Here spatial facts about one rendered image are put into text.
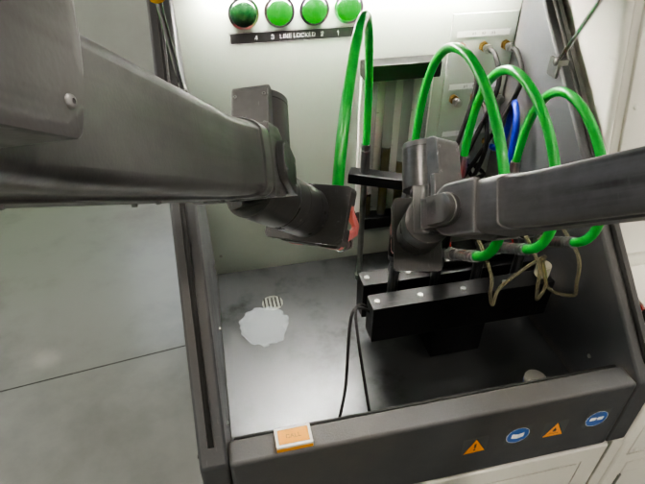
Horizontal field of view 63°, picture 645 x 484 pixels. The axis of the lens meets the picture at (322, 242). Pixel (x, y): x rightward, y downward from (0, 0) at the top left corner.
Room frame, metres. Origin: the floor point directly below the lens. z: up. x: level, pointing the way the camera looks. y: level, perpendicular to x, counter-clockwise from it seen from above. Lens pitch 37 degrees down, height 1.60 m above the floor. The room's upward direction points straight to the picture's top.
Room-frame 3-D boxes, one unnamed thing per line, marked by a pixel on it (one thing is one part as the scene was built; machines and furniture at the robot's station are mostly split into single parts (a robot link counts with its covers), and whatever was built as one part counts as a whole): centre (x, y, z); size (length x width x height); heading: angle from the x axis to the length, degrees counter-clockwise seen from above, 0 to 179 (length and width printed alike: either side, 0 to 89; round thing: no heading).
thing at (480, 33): (1.00, -0.30, 1.20); 0.13 x 0.03 x 0.31; 102
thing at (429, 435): (0.46, -0.17, 0.87); 0.62 x 0.04 x 0.16; 102
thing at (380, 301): (0.72, -0.24, 0.91); 0.34 x 0.10 x 0.15; 102
